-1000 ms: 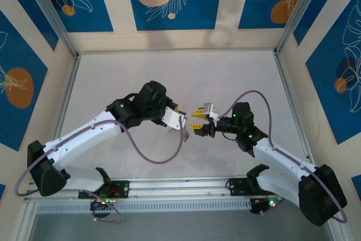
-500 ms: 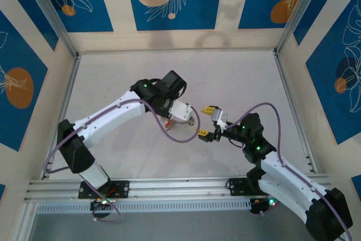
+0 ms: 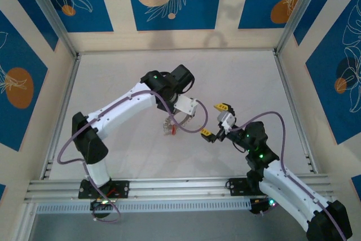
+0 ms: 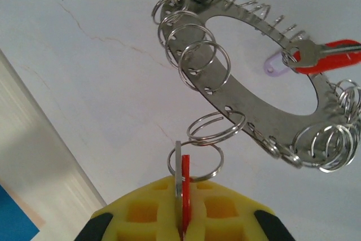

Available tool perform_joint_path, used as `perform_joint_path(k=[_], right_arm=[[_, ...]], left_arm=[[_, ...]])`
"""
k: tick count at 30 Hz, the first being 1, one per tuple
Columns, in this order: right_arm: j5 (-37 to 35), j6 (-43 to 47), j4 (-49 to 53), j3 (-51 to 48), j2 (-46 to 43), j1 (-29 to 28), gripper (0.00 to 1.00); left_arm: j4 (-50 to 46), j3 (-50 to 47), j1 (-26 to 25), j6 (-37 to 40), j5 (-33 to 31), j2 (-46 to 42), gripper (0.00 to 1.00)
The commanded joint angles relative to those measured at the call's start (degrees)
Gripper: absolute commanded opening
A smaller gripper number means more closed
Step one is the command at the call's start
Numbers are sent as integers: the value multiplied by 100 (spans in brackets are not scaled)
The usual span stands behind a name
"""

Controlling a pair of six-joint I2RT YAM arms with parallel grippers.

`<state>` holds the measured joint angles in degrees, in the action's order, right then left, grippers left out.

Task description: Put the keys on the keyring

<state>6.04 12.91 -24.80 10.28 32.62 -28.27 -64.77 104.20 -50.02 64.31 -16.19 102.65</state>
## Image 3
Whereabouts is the small clear plastic bag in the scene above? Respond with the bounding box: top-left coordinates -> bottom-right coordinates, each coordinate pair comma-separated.
161,112 -> 196,137

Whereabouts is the right controller board green light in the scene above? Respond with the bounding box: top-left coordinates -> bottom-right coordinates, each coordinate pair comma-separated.
249,197 -> 279,215

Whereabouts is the controller board green light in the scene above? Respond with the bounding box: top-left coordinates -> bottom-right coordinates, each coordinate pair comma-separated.
249,197 -> 279,215
89,198 -> 117,211

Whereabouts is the left controller board green light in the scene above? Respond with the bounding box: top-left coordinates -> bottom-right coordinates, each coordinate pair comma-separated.
89,198 -> 117,211

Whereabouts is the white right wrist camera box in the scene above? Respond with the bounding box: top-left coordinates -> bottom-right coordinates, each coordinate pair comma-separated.
216,109 -> 237,130

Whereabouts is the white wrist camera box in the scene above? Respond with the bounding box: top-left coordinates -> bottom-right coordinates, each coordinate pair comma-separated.
173,95 -> 199,118
216,109 -> 237,130

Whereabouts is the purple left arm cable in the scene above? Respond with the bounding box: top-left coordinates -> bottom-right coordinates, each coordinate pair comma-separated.
57,90 -> 209,224

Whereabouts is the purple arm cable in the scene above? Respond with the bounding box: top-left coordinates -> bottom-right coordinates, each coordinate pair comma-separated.
230,111 -> 347,241
57,90 -> 209,224

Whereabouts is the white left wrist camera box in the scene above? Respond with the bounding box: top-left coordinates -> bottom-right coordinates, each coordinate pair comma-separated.
173,95 -> 199,118

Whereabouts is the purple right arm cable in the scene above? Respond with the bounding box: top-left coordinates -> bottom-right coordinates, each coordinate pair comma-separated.
230,111 -> 347,241

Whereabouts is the aluminium table side rail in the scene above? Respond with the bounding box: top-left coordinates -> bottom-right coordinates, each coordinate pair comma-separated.
41,54 -> 82,179
272,50 -> 318,174

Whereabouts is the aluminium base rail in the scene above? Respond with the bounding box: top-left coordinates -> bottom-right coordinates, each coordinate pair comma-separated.
24,174 -> 336,201

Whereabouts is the grey slotted cable duct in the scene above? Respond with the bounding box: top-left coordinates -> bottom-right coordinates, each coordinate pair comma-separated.
36,198 -> 252,213

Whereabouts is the aluminium frame post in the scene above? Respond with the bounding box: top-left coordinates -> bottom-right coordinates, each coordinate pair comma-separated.
20,0 -> 79,58
274,0 -> 331,55

